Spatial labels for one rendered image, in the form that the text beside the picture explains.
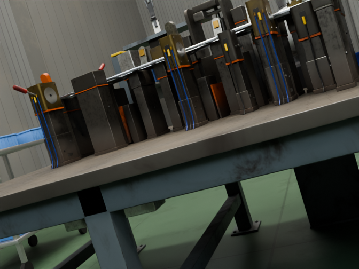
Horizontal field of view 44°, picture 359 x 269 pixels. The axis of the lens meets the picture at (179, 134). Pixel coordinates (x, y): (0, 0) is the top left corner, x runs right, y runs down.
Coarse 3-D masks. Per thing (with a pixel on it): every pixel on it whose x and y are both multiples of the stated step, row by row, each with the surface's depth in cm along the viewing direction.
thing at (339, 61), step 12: (312, 0) 118; (324, 0) 117; (324, 12) 118; (324, 24) 118; (336, 24) 117; (324, 36) 119; (336, 36) 117; (336, 48) 118; (336, 60) 118; (348, 60) 120; (336, 72) 119; (348, 72) 118; (348, 84) 118
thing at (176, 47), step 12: (168, 36) 158; (180, 36) 164; (168, 48) 159; (180, 48) 161; (168, 60) 160; (180, 60) 159; (180, 72) 160; (180, 84) 160; (192, 84) 164; (180, 96) 161; (192, 96) 162; (180, 108) 162; (192, 108) 160; (192, 120) 161; (204, 120) 165
